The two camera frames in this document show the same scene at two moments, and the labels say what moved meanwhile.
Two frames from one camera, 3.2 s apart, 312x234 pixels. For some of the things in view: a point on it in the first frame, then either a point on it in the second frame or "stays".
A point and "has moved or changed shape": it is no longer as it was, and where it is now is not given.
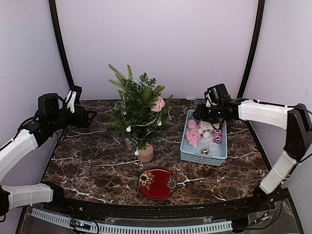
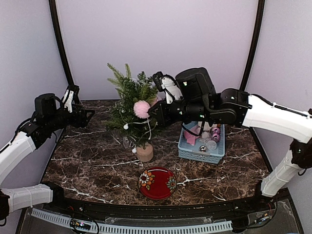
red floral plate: x=157 y=183 stays
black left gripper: x=85 y=123 stays
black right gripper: x=201 y=113 -> x=162 y=117
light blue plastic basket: x=203 y=142 stays
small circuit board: x=73 y=223 stays
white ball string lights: x=158 y=123 -> x=126 y=126
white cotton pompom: x=206 y=134 stays
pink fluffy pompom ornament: x=160 y=104 has moved or changed shape
